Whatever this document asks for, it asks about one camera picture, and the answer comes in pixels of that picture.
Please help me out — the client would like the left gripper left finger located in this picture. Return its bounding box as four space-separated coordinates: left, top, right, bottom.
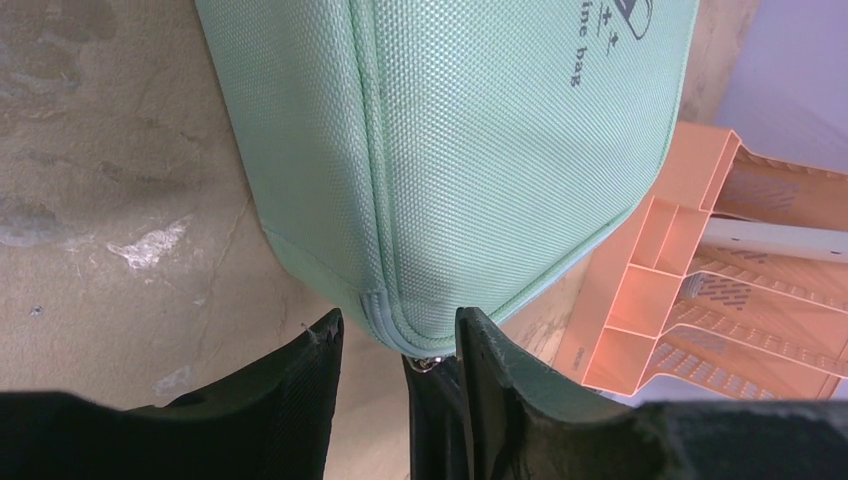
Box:
1 309 344 479

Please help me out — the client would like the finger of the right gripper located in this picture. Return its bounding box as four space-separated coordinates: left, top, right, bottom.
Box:
403 357 470 480

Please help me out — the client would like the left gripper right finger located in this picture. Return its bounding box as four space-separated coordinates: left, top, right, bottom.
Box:
456 308 847 479

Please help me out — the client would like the mint green storage case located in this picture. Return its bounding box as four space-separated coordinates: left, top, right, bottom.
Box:
196 1 699 358

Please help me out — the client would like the peach plastic organizer basket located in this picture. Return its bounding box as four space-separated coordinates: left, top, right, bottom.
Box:
553 122 847 400

